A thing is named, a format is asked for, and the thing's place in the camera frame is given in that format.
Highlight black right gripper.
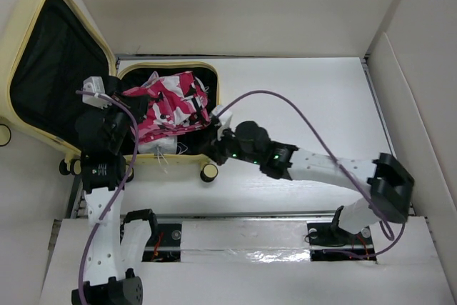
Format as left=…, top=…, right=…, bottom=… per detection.
left=199, top=122, right=262, bottom=166

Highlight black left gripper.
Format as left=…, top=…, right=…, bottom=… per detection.
left=97, top=91, right=149, bottom=152

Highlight white towel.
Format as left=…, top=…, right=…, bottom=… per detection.
left=138, top=136, right=178, bottom=154

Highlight pink camouflage shorts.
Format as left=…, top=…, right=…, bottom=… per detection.
left=123, top=71, right=210, bottom=144

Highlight white grey headphones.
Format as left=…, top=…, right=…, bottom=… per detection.
left=194, top=76, right=209, bottom=95

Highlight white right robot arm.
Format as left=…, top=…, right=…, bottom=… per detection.
left=202, top=121, right=415, bottom=243

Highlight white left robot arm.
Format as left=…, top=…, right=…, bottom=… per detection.
left=71, top=91, right=159, bottom=304

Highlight yellow open suitcase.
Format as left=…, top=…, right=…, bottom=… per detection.
left=1, top=0, right=221, bottom=175

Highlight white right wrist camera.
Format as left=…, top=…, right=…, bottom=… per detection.
left=211, top=104, right=233, bottom=141

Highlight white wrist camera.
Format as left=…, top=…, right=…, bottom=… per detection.
left=211, top=104, right=233, bottom=141
left=81, top=76, right=109, bottom=109

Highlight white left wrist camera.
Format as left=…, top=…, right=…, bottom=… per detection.
left=81, top=76, right=109, bottom=109

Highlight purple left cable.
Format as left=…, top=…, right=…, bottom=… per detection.
left=77, top=90, right=141, bottom=305

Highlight purple cable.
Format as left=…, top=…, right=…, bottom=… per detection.
left=77, top=90, right=141, bottom=305
left=221, top=89, right=407, bottom=259

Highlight metal base rail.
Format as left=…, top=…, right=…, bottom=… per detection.
left=143, top=217, right=375, bottom=264

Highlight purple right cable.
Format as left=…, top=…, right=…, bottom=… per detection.
left=221, top=89, right=407, bottom=259

